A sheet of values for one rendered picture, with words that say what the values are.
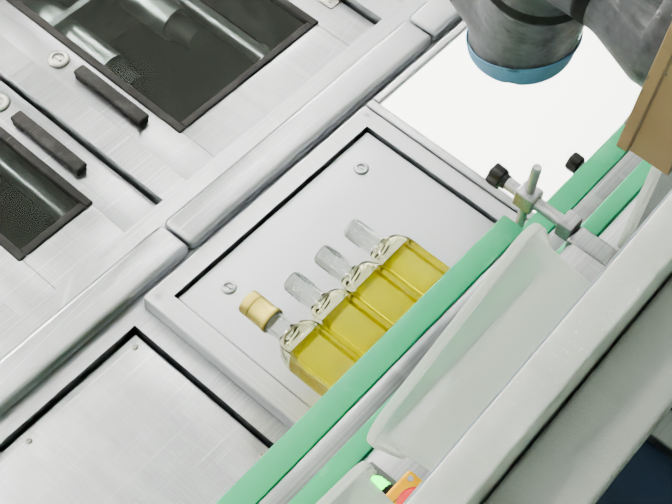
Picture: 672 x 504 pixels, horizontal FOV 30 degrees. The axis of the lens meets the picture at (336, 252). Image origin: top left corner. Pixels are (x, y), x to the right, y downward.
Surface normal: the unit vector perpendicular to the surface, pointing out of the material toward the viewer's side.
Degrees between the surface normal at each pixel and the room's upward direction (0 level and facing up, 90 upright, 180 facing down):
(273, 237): 90
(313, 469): 90
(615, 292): 90
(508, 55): 106
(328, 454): 90
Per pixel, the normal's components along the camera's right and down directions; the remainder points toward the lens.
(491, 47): -0.71, 0.63
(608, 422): -0.05, -0.44
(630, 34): -0.80, 0.32
